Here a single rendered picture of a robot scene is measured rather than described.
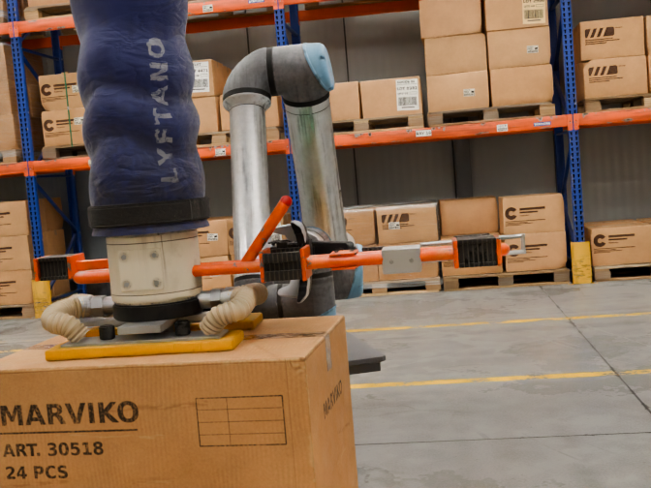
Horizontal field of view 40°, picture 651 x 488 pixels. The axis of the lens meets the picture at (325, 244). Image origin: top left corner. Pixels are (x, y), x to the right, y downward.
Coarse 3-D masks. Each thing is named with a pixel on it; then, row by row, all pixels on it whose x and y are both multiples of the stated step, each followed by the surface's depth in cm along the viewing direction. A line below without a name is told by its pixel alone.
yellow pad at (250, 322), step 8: (192, 320) 175; (200, 320) 175; (240, 320) 172; (248, 320) 172; (256, 320) 174; (96, 328) 177; (192, 328) 173; (200, 328) 173; (224, 328) 173; (232, 328) 172; (240, 328) 172; (248, 328) 172; (88, 336) 176
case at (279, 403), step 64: (320, 320) 177; (0, 384) 154; (64, 384) 151; (128, 384) 149; (192, 384) 147; (256, 384) 145; (320, 384) 154; (0, 448) 155; (64, 448) 153; (128, 448) 150; (192, 448) 148; (256, 448) 146; (320, 448) 150
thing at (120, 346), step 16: (176, 320) 159; (96, 336) 164; (112, 336) 160; (128, 336) 162; (144, 336) 160; (160, 336) 159; (176, 336) 158; (192, 336) 156; (208, 336) 155; (224, 336) 157; (240, 336) 160; (48, 352) 157; (64, 352) 157; (80, 352) 156; (96, 352) 156; (112, 352) 156; (128, 352) 155; (144, 352) 155; (160, 352) 155; (176, 352) 154; (192, 352) 154
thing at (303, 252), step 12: (264, 252) 164; (276, 252) 170; (288, 252) 160; (300, 252) 161; (264, 264) 162; (276, 264) 162; (288, 264) 161; (300, 264) 161; (264, 276) 161; (276, 276) 161; (288, 276) 161; (300, 276) 160
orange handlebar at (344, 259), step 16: (320, 256) 166; (336, 256) 162; (352, 256) 161; (368, 256) 161; (432, 256) 159; (448, 256) 159; (80, 272) 169; (96, 272) 167; (192, 272) 164; (208, 272) 164; (224, 272) 164; (240, 272) 164; (256, 272) 164
